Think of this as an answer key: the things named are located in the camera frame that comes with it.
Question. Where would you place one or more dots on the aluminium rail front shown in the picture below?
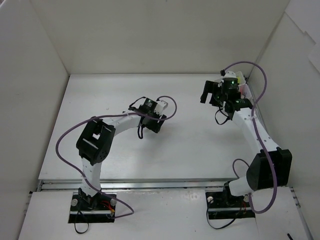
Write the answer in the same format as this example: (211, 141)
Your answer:
(109, 185)

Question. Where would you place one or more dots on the aluminium rail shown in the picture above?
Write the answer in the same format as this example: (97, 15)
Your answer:
(257, 112)
(109, 185)

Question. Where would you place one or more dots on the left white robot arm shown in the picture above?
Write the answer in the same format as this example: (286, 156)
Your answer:
(95, 141)

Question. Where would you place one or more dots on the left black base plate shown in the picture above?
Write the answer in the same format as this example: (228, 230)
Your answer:
(102, 210)

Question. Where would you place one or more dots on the aluminium rail right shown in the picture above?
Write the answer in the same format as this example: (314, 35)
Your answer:
(257, 112)

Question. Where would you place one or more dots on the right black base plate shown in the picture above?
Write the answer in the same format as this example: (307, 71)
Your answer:
(222, 208)

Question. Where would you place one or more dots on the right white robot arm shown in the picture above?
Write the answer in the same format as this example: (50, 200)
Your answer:
(241, 187)

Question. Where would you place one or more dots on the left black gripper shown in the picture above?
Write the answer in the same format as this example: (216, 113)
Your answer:
(155, 121)

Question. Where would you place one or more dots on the white compartment organizer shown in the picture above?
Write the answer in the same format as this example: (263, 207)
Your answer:
(243, 87)

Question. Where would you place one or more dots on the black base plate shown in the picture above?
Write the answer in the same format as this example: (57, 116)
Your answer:
(102, 210)
(222, 208)

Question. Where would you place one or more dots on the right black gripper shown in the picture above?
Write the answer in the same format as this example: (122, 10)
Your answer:
(208, 89)

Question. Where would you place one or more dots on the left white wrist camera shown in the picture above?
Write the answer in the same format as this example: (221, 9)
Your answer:
(161, 105)

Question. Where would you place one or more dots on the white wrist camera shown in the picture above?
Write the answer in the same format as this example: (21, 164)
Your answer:
(227, 74)
(161, 105)

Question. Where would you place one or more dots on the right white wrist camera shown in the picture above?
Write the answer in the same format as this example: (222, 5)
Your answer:
(227, 74)

